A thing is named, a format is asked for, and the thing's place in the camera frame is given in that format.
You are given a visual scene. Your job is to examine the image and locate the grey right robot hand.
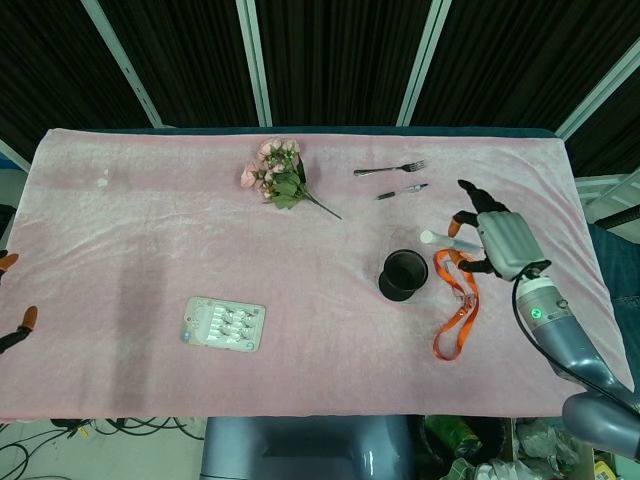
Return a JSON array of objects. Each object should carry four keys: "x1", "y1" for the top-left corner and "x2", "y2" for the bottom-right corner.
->
[{"x1": 448, "y1": 178, "x2": 552, "y2": 283}]

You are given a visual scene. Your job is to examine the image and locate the white tube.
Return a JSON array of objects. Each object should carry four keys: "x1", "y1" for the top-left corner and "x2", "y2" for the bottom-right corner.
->
[{"x1": 419, "y1": 228, "x2": 486, "y2": 254}]

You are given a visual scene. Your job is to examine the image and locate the dark blue fabric cover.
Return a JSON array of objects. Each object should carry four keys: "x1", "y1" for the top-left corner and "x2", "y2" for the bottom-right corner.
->
[{"x1": 587, "y1": 222, "x2": 640, "y2": 322}]

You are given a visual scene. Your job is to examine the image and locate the black clear ballpoint pen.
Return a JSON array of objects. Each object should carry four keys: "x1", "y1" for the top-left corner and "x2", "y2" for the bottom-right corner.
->
[{"x1": 375, "y1": 183, "x2": 430, "y2": 201}]

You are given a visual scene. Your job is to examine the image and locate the black mesh pen holder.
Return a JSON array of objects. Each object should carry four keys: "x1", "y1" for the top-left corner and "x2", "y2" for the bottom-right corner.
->
[{"x1": 378, "y1": 249, "x2": 430, "y2": 303}]

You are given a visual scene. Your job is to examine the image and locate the silver metal fork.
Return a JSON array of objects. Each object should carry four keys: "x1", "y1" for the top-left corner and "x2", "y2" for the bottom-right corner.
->
[{"x1": 353, "y1": 159, "x2": 427, "y2": 178}]

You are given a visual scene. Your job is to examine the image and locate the green plastic bag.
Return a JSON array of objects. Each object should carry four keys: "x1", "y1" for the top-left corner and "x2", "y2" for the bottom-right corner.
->
[{"x1": 424, "y1": 414, "x2": 482, "y2": 452}]

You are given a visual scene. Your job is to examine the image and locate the white crumpled plastic bags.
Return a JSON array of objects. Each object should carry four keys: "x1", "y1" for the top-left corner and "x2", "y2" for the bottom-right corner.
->
[{"x1": 447, "y1": 418, "x2": 597, "y2": 480}]

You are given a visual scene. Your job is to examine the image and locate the pink artificial flower bouquet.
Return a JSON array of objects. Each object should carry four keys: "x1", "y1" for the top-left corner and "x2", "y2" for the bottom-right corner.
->
[{"x1": 241, "y1": 137, "x2": 344, "y2": 221}]

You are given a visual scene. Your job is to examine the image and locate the black pleated curtain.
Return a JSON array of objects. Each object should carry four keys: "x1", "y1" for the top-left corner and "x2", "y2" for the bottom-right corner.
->
[{"x1": 0, "y1": 0, "x2": 640, "y2": 179}]

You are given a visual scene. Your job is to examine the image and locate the pink plush table cloth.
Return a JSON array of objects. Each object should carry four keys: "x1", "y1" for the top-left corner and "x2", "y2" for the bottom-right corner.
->
[{"x1": 0, "y1": 127, "x2": 634, "y2": 422}]

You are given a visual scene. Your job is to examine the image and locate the grey robot torso base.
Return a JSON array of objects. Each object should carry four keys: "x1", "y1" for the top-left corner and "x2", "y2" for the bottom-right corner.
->
[{"x1": 199, "y1": 415, "x2": 417, "y2": 480}]

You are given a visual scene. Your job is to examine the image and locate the carded pack of metal hooks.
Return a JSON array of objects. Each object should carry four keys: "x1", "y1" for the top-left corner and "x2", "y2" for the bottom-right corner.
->
[{"x1": 178, "y1": 296, "x2": 267, "y2": 354}]

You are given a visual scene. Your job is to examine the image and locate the orange lanyard with metal clip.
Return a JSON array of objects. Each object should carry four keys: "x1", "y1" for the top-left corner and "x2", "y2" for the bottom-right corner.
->
[{"x1": 432, "y1": 248, "x2": 482, "y2": 362}]

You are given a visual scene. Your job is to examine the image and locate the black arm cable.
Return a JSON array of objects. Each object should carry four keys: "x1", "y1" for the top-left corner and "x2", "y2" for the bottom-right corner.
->
[{"x1": 511, "y1": 263, "x2": 619, "y2": 394}]

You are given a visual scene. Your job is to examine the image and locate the white double frame post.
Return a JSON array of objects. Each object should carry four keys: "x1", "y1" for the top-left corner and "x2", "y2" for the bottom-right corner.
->
[{"x1": 236, "y1": 0, "x2": 274, "y2": 127}]

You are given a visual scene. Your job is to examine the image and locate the white slanted frame post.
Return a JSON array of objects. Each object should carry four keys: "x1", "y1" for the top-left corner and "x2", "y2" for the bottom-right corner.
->
[{"x1": 82, "y1": 0, "x2": 164, "y2": 127}]

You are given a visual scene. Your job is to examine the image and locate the black floor cable bundle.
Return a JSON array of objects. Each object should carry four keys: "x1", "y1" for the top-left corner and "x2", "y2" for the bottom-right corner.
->
[{"x1": 0, "y1": 417, "x2": 204, "y2": 480}]

